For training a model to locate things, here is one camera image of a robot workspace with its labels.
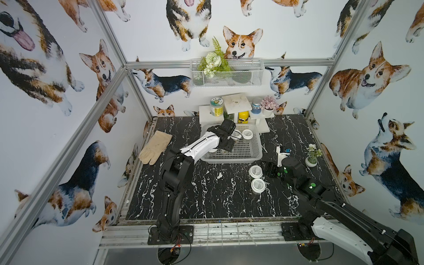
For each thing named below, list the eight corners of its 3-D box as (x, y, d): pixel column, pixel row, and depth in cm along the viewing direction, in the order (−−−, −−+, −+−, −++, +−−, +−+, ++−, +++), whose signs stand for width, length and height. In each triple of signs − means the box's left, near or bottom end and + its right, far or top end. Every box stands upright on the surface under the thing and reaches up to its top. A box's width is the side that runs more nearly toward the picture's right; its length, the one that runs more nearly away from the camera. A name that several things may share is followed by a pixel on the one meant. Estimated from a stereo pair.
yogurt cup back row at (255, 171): (249, 182, 91) (251, 177, 86) (248, 171, 96) (250, 165, 90) (261, 182, 91) (263, 177, 86) (259, 171, 96) (261, 165, 90)
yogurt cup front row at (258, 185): (250, 196, 87) (252, 191, 81) (249, 184, 91) (251, 178, 85) (263, 196, 87) (266, 191, 81) (261, 183, 91) (264, 178, 85)
